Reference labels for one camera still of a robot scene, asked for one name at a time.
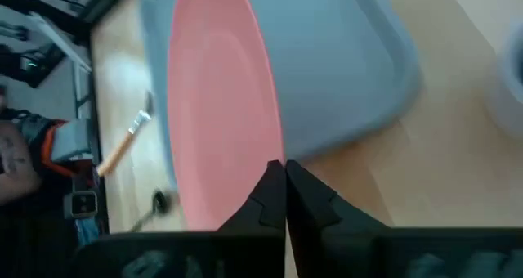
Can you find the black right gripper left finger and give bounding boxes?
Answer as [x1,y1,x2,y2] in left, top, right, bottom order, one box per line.
[216,159,286,233]

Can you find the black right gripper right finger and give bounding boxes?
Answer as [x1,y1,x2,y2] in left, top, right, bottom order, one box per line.
[285,159,394,235]

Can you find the pink round plate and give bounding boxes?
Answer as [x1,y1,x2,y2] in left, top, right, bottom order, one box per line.
[167,0,286,232]

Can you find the black metal spoon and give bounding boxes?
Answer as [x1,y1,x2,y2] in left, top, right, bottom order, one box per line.
[129,189,176,233]

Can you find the fork with peach handle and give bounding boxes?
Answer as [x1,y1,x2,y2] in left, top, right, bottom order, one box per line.
[96,90,157,178]

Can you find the person's forearm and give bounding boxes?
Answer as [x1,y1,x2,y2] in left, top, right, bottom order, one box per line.
[0,119,42,206]

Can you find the grey rectangular tray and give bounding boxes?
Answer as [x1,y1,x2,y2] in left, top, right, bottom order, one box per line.
[140,0,424,191]

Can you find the person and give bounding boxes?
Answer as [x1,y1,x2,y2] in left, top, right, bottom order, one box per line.
[0,85,110,278]

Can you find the snake plant in white pot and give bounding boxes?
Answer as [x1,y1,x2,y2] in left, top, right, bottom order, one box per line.
[485,19,523,141]

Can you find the black electronic box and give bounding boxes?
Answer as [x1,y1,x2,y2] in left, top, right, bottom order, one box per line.
[0,43,67,89]

